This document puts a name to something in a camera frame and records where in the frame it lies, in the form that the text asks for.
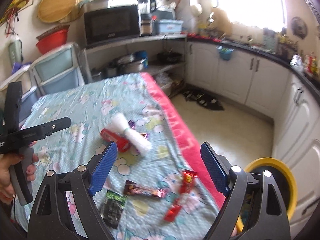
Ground black snack wrapper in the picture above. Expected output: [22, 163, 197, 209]
[100, 190, 127, 229]

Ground dark red candy bar wrapper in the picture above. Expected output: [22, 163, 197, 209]
[123, 180, 167, 199]

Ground red long snack wrapper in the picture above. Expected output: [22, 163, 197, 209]
[164, 170, 198, 222]

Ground red snack can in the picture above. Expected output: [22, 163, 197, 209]
[100, 128, 131, 153]

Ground yellow round trash bin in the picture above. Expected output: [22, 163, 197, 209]
[236, 157, 298, 233]

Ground white kitchen base cabinets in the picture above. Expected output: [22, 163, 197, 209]
[187, 38, 319, 237]

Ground person's left hand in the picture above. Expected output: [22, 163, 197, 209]
[0, 152, 40, 204]

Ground plastic drawer cabinet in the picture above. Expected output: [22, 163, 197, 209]
[1, 42, 85, 121]

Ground green hanging bottle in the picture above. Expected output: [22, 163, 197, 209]
[8, 34, 23, 66]

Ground hello kitty patterned table cloth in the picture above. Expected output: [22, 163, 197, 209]
[24, 74, 219, 239]

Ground red plastic basin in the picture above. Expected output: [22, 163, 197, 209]
[36, 24, 69, 55]

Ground steel cooking pot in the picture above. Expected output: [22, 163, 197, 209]
[104, 50, 149, 78]

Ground black floor mat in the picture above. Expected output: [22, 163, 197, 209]
[182, 89, 225, 111]

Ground round woven bamboo tray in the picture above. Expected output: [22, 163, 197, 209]
[37, 0, 85, 23]

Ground black microwave oven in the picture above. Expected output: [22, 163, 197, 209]
[84, 4, 140, 46]

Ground black stone countertop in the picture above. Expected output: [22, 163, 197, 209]
[187, 34, 319, 105]

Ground white shelf unit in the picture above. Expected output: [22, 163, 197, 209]
[79, 34, 187, 96]

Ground black wok pan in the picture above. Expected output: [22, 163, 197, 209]
[157, 51, 183, 64]

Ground blue hanging basket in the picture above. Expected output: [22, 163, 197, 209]
[217, 46, 234, 61]

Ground blender with black lid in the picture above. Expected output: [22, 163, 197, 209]
[137, 0, 157, 36]

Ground light blue plastic box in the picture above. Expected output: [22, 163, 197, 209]
[155, 20, 183, 35]

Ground round wall decoration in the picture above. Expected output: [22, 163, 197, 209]
[291, 16, 308, 40]

